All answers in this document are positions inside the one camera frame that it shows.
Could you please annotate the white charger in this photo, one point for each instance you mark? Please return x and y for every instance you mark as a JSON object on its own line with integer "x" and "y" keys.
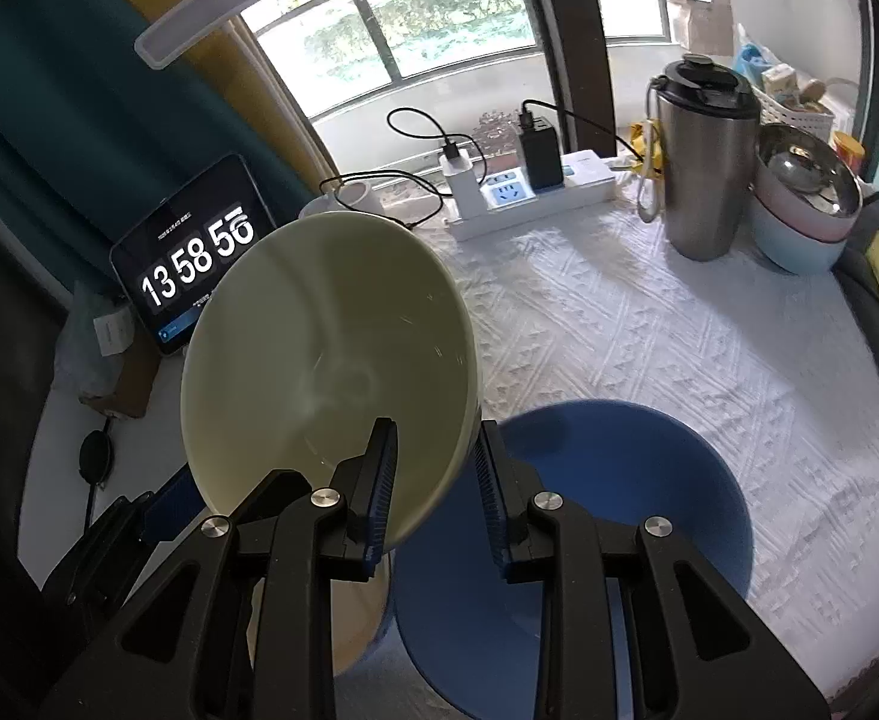
{"x": 463, "y": 191}

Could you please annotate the black charger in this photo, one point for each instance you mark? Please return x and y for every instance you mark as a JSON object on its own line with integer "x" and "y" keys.
{"x": 540, "y": 154}

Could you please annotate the teal curtain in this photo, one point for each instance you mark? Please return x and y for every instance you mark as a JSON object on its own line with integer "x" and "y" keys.
{"x": 49, "y": 90}

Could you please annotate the black tablet clock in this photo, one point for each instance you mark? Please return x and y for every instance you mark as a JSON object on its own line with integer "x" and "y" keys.
{"x": 184, "y": 270}

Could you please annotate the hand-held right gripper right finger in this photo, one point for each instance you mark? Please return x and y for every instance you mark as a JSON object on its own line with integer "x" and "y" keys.
{"x": 493, "y": 510}

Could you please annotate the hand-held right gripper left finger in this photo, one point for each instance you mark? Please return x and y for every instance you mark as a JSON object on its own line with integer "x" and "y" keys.
{"x": 381, "y": 495}

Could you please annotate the white plastic basket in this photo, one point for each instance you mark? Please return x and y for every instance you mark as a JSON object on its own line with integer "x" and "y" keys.
{"x": 792, "y": 112}

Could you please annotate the clear plastic bag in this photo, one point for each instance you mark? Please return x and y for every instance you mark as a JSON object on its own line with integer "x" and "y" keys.
{"x": 83, "y": 345}

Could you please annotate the balcony railing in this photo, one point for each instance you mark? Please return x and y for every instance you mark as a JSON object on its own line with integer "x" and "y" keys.
{"x": 383, "y": 37}

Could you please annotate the cardboard box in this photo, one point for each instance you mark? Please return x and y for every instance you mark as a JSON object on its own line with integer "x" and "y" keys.
{"x": 135, "y": 382}

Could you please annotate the beige plate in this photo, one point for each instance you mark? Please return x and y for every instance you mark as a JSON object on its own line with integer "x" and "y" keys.
{"x": 360, "y": 615}

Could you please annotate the light blue bowl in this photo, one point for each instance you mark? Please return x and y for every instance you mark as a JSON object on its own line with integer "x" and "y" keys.
{"x": 792, "y": 255}

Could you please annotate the steel thermos tumbler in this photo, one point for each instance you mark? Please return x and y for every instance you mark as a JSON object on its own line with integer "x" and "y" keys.
{"x": 709, "y": 180}

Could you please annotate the white power strip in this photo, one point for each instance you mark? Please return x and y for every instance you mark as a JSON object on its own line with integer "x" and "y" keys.
{"x": 582, "y": 184}

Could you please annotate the small white box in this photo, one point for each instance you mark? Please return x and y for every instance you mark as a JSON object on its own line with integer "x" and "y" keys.
{"x": 113, "y": 334}

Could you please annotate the cream bowl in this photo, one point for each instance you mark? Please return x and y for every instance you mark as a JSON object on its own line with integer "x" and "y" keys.
{"x": 319, "y": 330}

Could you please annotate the white desk lamp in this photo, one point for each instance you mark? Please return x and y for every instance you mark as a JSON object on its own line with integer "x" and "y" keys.
{"x": 259, "y": 112}

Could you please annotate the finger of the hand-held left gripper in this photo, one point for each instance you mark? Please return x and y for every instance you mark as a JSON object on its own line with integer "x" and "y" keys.
{"x": 173, "y": 502}
{"x": 117, "y": 540}

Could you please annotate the steel bowl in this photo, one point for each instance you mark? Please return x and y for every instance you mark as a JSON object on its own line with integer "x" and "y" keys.
{"x": 822, "y": 165}

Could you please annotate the white lamp head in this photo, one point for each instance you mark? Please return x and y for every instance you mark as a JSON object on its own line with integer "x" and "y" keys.
{"x": 214, "y": 7}

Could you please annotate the yellow jar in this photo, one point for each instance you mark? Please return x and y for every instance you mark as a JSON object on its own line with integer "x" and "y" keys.
{"x": 848, "y": 154}

